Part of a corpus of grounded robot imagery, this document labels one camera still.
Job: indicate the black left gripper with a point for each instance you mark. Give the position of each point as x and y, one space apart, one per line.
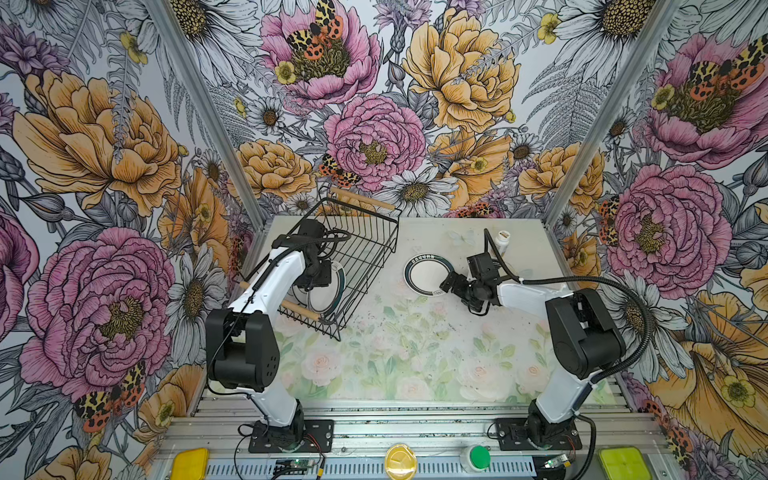
324 279

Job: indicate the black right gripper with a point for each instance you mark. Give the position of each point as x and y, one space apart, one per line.
461 279

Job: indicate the grey rimmed back plate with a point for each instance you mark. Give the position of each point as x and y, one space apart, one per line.
425 273

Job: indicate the black wire dish rack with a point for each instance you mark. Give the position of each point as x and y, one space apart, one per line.
374 229

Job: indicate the dark rimmed back plate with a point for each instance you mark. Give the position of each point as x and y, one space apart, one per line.
323 300

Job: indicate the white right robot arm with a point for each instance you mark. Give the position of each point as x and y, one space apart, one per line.
585 340

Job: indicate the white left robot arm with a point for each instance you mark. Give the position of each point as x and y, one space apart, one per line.
242 353

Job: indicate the white pill bottle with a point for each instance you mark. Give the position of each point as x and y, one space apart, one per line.
501 241

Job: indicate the green push button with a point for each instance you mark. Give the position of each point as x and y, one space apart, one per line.
475 459

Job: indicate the small green circuit board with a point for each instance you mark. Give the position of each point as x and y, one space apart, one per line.
292 467

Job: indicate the lime green sponge block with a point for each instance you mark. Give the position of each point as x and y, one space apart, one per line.
624 463

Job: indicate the yellow sponge block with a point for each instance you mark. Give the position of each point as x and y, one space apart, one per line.
190 465

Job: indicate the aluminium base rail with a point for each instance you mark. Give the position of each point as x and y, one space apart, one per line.
363 432

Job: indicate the aluminium right corner post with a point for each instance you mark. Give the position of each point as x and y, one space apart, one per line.
646 46

